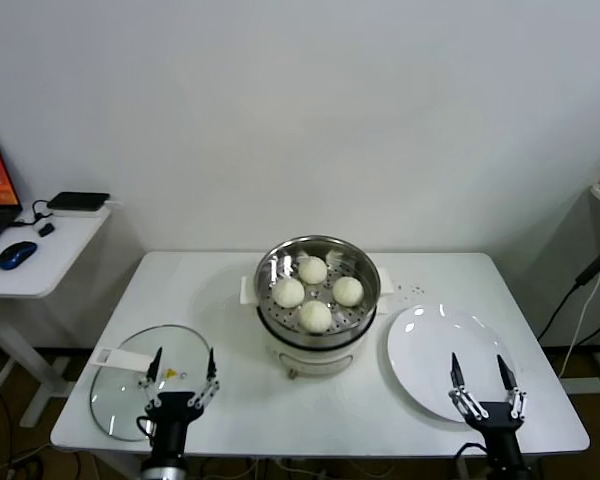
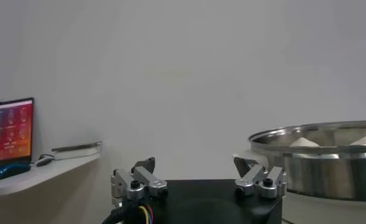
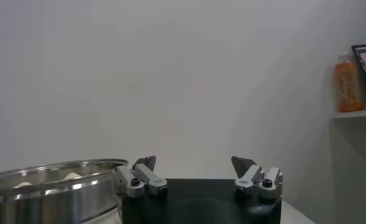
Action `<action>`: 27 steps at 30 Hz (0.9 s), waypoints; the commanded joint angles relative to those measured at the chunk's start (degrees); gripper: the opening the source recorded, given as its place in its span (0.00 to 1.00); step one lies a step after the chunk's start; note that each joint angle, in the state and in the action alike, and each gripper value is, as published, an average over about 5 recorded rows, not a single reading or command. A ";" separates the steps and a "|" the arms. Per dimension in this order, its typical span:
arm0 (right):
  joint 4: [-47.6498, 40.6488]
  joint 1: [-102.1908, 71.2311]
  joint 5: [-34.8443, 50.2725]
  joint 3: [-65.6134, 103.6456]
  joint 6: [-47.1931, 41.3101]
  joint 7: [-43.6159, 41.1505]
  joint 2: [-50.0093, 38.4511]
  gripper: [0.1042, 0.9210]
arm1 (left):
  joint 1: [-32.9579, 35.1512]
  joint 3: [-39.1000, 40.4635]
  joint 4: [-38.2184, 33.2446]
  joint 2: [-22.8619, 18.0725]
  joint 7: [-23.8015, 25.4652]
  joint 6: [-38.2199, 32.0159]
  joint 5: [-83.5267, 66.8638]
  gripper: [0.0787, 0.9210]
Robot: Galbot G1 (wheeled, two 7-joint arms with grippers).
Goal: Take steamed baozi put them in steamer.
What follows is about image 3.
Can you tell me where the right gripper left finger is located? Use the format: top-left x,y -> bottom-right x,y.
111,155 -> 168,198

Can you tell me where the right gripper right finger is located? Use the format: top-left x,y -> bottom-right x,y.
230,155 -> 284,200

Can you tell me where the stainless steel steamer basket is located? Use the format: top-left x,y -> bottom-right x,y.
0,158 -> 129,224

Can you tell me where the orange drink bottle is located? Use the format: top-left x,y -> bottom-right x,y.
334,54 -> 365,114

